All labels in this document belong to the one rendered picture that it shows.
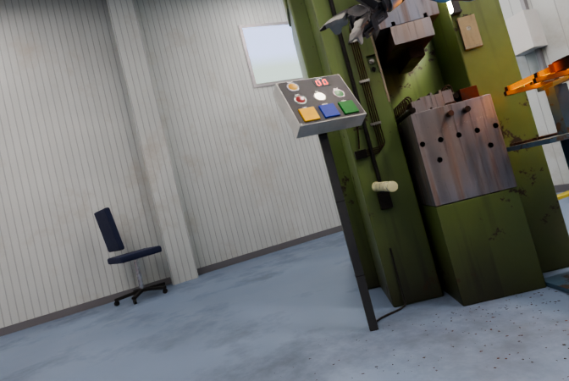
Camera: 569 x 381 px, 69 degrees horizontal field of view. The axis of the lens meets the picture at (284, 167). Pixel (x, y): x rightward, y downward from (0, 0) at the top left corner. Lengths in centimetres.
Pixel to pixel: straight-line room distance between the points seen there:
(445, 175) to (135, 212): 399
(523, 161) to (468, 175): 40
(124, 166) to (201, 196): 100
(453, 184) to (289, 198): 385
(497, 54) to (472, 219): 88
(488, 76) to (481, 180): 59
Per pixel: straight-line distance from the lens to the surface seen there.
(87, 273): 532
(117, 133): 543
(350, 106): 191
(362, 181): 218
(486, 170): 212
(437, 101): 215
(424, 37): 222
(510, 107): 242
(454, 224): 207
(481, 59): 242
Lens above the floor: 70
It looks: 4 degrees up
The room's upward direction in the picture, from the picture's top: 14 degrees counter-clockwise
